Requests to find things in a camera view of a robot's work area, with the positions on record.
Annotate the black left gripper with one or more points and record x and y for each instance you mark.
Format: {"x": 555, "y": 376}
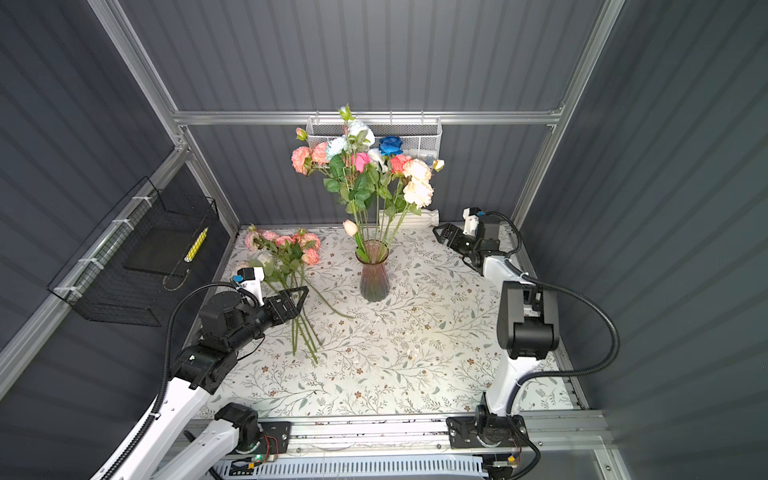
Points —
{"x": 290, "y": 309}

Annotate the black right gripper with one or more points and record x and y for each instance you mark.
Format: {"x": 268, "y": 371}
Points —
{"x": 451, "y": 231}

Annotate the bunch of artificial flowers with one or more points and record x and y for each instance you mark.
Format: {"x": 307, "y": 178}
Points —
{"x": 294, "y": 260}

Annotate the cream rose stem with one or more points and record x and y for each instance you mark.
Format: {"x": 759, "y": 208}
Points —
{"x": 409, "y": 198}

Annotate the cream pink rose spray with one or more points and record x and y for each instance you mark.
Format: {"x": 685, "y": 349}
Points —
{"x": 418, "y": 169}

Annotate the pink glass vase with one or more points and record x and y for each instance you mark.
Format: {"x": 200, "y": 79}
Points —
{"x": 374, "y": 282}

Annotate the pink tulip bud stem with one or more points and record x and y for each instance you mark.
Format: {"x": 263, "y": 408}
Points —
{"x": 352, "y": 230}

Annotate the hot pink rose stem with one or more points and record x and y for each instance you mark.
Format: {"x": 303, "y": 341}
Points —
{"x": 362, "y": 189}

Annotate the blue artificial rose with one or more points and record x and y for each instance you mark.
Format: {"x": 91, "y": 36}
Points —
{"x": 390, "y": 183}

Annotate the white rose stem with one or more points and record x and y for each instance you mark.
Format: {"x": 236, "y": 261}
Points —
{"x": 358, "y": 134}

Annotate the pink carnation stem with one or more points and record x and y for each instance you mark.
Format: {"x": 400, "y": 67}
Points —
{"x": 308, "y": 159}

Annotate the pale blue rose stem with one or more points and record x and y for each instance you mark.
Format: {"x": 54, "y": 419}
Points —
{"x": 342, "y": 176}

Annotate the white ribbed ceramic vase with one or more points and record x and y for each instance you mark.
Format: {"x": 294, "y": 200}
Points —
{"x": 426, "y": 219}

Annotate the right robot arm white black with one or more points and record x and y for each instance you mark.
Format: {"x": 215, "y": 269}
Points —
{"x": 527, "y": 322}

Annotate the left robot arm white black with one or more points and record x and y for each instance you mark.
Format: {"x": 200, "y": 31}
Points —
{"x": 230, "y": 320}

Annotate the floral patterned table mat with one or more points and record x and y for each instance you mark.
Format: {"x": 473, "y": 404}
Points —
{"x": 429, "y": 347}

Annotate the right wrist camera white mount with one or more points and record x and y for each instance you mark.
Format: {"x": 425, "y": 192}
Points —
{"x": 472, "y": 222}

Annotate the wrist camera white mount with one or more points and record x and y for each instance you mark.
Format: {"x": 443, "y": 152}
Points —
{"x": 472, "y": 222}
{"x": 249, "y": 279}

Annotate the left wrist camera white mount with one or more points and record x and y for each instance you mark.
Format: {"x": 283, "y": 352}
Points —
{"x": 249, "y": 279}

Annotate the white wire mesh basket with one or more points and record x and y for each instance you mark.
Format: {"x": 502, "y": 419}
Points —
{"x": 420, "y": 134}

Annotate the black wire basket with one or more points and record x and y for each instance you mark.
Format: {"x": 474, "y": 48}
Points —
{"x": 134, "y": 272}

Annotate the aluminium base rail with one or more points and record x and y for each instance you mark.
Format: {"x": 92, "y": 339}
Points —
{"x": 360, "y": 435}

